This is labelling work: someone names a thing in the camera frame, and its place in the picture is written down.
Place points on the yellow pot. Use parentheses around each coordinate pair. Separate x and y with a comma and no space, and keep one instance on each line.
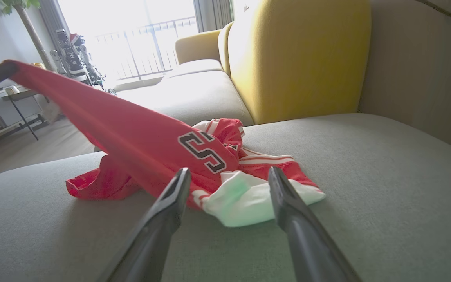
(38,65)

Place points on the metal balcony railing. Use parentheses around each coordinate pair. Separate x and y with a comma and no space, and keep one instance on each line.
(147,51)

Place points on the large yellow sofa back cushion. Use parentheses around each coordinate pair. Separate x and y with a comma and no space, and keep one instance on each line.
(300,58)

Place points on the green indoor tree plant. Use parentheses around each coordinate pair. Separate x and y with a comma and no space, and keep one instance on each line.
(29,27)

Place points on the small white cup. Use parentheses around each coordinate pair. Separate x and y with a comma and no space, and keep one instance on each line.
(12,90)

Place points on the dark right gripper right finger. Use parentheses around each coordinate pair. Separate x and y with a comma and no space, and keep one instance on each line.
(307,243)

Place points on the narrow yellow sofa back cushion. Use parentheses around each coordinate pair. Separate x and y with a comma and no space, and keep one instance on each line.
(225,47)

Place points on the large grey sofa ottoman seat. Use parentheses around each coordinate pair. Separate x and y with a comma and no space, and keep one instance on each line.
(386,196)

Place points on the grey back cushion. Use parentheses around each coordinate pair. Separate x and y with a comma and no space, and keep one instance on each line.
(194,98)

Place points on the grey-brown sofa back cushion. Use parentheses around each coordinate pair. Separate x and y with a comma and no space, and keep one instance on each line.
(425,78)

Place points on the grey window curtain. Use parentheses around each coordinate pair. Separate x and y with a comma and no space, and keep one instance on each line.
(213,13)
(51,17)

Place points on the yellow sofa armrest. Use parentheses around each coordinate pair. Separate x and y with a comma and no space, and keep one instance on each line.
(198,47)

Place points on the small grey sofa seat cushion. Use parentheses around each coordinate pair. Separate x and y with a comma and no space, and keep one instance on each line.
(194,68)

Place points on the wheeled toy robot model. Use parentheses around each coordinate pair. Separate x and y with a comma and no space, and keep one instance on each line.
(73,58)

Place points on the black-legged side table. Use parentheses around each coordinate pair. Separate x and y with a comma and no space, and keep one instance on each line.
(20,96)

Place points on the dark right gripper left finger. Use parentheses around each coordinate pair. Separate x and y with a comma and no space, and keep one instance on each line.
(151,235)

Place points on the red jersey white striped trim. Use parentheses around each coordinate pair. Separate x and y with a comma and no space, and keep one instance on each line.
(131,137)

